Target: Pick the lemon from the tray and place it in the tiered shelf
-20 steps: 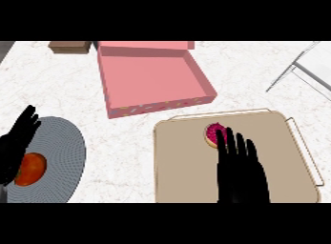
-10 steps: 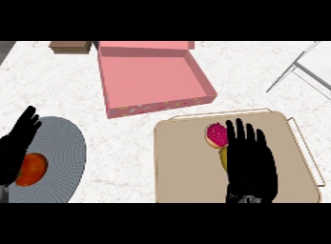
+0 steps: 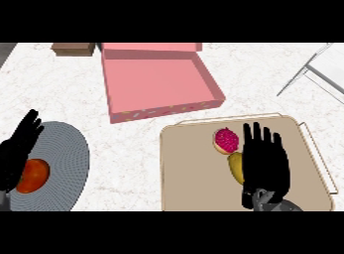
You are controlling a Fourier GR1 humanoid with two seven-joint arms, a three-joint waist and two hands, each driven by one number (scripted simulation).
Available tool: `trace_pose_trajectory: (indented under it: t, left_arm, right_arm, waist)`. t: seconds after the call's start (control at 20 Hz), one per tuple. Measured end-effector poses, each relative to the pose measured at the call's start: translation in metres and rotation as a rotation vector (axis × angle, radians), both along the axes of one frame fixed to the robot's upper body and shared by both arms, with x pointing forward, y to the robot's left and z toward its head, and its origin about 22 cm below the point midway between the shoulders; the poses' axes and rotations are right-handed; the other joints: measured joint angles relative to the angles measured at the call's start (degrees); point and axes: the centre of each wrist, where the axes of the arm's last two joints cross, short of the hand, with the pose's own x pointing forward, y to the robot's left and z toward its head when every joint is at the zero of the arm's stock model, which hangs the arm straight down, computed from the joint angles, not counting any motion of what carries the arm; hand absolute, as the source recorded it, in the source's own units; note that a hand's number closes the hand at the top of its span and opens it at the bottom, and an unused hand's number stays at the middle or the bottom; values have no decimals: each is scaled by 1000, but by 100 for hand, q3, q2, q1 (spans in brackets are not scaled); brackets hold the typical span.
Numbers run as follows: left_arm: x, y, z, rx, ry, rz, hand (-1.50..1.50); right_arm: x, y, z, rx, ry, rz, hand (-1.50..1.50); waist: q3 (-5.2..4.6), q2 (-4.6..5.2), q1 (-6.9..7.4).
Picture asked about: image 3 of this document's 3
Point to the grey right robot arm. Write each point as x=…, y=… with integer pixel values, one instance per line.
x=273, y=202

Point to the beige rectangular tray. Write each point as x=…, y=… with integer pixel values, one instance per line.
x=195, y=172

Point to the yellow lemon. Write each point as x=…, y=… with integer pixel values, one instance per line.
x=236, y=167

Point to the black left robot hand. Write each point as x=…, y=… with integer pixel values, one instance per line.
x=14, y=150

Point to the small brown wooden box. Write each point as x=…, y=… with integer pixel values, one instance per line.
x=73, y=49

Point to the open pink cardboard box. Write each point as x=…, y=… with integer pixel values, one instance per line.
x=155, y=82

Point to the round grey woven placemat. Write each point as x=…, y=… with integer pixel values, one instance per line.
x=63, y=167

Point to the orange round fruit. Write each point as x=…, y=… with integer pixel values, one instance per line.
x=35, y=176

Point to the white tiered shelf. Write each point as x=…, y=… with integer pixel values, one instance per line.
x=329, y=74

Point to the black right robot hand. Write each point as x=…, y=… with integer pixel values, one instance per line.
x=265, y=165

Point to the halved pomegranate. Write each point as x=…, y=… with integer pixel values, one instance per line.
x=227, y=140

